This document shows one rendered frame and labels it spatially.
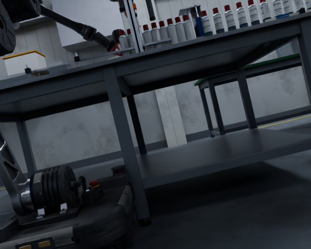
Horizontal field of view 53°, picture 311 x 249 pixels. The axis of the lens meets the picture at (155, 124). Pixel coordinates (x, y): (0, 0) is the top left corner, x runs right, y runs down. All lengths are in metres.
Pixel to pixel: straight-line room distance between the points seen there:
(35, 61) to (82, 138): 1.41
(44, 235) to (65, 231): 0.07
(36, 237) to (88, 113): 4.20
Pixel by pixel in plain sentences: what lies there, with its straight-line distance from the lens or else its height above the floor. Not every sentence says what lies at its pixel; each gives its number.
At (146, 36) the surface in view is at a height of 1.01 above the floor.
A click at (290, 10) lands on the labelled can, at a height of 0.96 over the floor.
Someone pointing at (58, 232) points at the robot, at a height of 0.23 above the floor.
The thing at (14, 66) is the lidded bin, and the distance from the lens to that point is 4.88.
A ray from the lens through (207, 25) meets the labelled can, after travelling 2.04.
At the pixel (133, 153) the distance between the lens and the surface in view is 1.53.
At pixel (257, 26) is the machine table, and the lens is 1.63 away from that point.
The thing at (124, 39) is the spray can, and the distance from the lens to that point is 1.99.
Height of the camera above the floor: 0.51
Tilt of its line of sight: 1 degrees down
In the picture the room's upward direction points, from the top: 13 degrees counter-clockwise
